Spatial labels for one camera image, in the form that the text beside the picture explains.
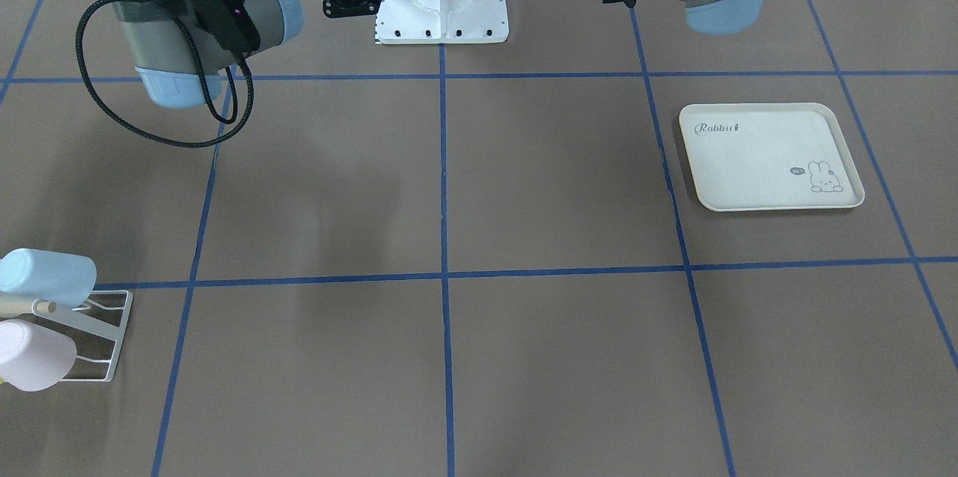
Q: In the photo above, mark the cream plastic tray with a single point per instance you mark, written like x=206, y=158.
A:
x=763, y=157

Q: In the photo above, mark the pink plastic cup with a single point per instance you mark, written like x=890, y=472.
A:
x=34, y=357

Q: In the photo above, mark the white wire cup rack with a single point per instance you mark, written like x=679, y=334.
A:
x=97, y=327

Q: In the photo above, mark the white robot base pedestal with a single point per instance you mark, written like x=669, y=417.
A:
x=433, y=22

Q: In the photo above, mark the wooden rack dowel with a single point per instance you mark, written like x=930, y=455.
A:
x=14, y=306

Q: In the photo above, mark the blue plastic cup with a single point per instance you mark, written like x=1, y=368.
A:
x=61, y=278

